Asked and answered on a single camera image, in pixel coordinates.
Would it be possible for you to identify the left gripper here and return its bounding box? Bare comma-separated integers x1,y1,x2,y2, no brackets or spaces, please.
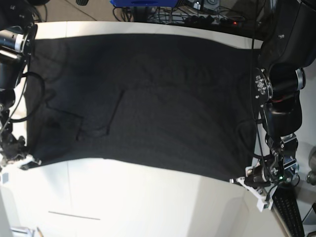
244,165,277,189

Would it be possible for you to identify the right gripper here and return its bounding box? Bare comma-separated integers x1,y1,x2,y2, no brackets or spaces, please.
0,135,29,167

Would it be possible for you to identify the black t-shirt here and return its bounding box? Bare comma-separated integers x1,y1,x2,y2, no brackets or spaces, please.
25,34,256,181

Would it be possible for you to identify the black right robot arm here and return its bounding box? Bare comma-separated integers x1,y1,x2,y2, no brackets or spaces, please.
0,0,47,167

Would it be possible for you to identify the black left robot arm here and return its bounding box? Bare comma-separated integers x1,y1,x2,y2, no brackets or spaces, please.
244,0,316,188

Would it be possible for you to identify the black keyboard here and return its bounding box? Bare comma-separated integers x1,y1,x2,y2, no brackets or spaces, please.
273,187,305,237

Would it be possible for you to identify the silver metal cylinder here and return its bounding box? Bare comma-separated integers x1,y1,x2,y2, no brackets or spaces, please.
306,147,316,186

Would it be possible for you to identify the pencil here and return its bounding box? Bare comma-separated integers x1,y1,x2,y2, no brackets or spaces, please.
37,227,43,237

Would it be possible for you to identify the blue box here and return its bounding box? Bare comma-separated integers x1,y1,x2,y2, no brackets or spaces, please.
110,0,178,7

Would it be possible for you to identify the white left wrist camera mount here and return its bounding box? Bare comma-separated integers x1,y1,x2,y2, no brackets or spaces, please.
229,177,277,212

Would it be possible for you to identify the white cable grommet plate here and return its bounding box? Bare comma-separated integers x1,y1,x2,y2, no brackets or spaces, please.
40,210,104,237

